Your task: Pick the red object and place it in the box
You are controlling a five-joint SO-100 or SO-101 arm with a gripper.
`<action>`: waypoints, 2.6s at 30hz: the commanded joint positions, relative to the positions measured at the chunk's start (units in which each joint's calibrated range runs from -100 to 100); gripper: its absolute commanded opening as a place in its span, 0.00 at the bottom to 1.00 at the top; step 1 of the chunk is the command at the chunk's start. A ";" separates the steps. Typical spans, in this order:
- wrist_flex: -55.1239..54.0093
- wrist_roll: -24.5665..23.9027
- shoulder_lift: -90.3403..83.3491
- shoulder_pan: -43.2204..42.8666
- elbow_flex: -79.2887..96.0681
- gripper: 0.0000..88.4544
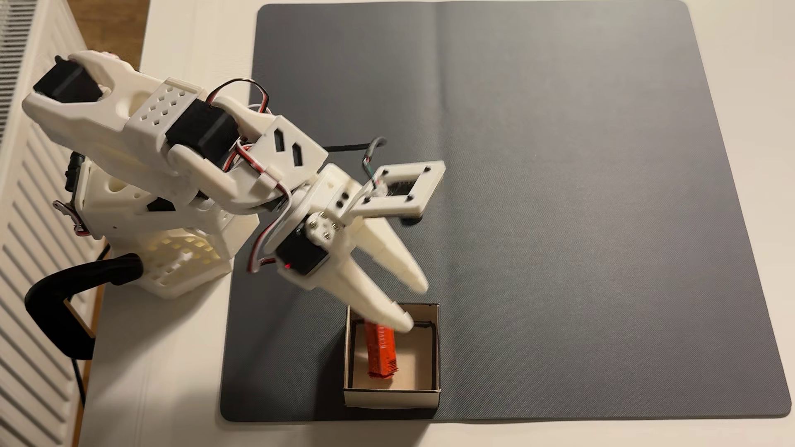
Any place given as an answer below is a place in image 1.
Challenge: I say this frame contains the red cylindrical object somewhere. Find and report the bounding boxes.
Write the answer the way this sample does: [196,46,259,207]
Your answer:
[363,322,400,380]

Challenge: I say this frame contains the small open cardboard box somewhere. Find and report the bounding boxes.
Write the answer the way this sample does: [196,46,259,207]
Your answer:
[342,302,442,411]

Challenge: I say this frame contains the dark grey textured mat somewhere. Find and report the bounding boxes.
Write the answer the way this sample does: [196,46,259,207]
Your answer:
[219,0,793,423]

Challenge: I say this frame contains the black table clamp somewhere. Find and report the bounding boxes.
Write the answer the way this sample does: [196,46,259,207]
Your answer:
[25,253,145,361]

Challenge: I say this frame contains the white radiator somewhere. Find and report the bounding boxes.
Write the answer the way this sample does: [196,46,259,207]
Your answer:
[0,0,125,447]

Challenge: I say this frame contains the red white black servo wire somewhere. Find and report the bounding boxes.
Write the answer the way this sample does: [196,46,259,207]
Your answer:
[247,180,294,274]

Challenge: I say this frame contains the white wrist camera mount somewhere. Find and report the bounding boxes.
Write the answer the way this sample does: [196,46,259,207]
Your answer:
[348,160,447,226]

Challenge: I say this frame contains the thin black cable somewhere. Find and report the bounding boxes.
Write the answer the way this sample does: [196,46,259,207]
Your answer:
[68,357,88,407]

